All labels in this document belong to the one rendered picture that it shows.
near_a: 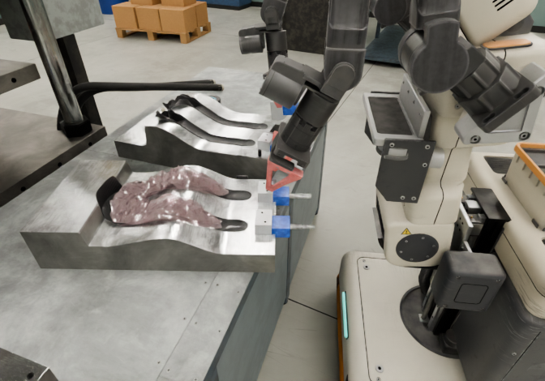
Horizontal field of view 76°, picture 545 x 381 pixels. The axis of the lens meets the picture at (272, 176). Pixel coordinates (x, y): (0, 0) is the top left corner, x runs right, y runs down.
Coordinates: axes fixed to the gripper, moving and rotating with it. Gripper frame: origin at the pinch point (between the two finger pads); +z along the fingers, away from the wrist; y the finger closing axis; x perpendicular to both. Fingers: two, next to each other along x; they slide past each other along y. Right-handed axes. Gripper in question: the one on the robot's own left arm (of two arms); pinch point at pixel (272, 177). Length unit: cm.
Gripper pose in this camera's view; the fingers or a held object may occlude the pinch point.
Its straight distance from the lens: 68.7
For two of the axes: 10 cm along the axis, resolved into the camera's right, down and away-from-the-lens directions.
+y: -1.0, 5.7, -8.1
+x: 8.9, 4.2, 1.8
